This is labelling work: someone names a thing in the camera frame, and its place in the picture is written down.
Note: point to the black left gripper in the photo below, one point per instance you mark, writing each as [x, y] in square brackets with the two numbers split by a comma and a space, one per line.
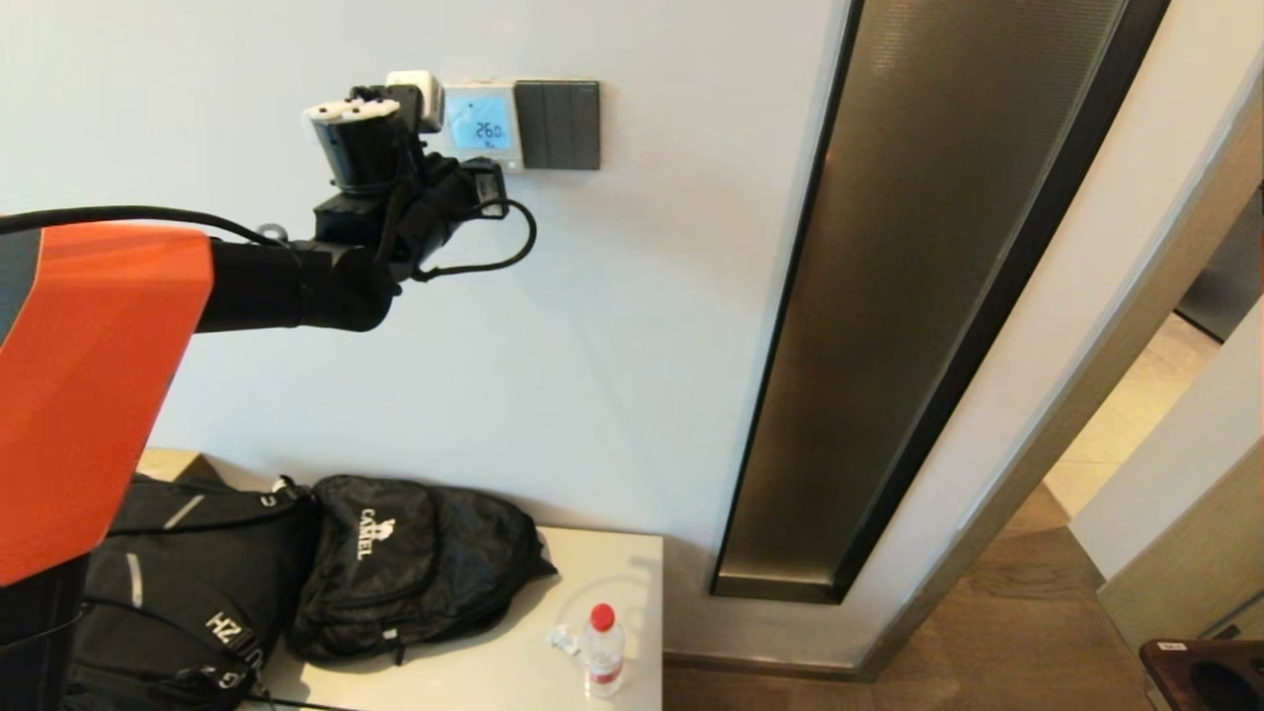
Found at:
[444, 202]

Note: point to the white wall thermostat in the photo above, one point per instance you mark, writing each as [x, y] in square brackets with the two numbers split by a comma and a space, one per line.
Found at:
[484, 123]

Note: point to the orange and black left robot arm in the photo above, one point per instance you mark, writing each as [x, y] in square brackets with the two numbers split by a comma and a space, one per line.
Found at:
[99, 395]

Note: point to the black Camel logo backpack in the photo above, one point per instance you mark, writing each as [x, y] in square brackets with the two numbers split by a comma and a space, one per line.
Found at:
[415, 563]

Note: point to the crumpled white wrapper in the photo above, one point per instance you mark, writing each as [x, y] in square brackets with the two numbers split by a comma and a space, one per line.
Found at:
[565, 642]

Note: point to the large black backpack white lettering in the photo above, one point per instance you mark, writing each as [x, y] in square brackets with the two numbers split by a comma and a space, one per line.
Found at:
[197, 592]

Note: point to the clear water bottle red cap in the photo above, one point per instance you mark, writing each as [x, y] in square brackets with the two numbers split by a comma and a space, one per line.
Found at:
[602, 657]

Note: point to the dark grey appliance beyond doorway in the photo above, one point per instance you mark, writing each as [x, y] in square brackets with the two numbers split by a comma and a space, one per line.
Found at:
[1234, 276]

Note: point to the beige wooden cabinet side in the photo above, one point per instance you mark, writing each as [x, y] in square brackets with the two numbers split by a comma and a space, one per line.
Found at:
[1195, 573]

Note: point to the dark brown wooden object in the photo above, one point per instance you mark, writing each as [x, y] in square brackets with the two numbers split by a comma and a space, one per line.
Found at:
[1175, 681]

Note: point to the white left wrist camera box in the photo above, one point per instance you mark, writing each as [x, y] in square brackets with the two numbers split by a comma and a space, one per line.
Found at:
[420, 94]

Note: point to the grey triple wall switch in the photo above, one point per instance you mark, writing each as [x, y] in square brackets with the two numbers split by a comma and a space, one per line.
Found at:
[558, 125]

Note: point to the grey brown door frame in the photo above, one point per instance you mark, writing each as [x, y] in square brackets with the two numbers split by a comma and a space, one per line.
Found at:
[1081, 395]

